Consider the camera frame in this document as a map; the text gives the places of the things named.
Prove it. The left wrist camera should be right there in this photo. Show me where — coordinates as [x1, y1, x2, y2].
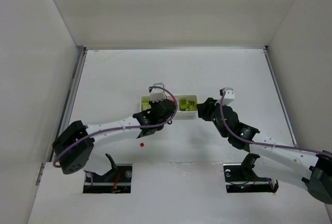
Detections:
[149, 82, 167, 103]

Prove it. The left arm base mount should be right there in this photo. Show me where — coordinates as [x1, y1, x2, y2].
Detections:
[83, 153, 133, 194]

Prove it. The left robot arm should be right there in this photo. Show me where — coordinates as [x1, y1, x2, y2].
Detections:
[52, 99, 178, 175]

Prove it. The white divided sorting tray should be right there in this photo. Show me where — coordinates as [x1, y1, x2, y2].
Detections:
[140, 95, 198, 120]

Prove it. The dark green duplo brick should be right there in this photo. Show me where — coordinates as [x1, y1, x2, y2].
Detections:
[179, 99, 188, 111]

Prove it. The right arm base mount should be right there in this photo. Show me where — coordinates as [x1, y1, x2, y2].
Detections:
[223, 153, 279, 193]

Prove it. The light green duplo brick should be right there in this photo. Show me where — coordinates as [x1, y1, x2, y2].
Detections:
[141, 100, 151, 111]

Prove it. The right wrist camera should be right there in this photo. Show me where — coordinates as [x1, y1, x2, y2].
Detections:
[219, 87, 235, 105]

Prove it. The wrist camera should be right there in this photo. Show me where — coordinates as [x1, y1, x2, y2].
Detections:
[149, 82, 167, 103]
[219, 87, 235, 105]

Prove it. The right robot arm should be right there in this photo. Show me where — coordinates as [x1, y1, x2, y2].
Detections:
[197, 98, 331, 204]

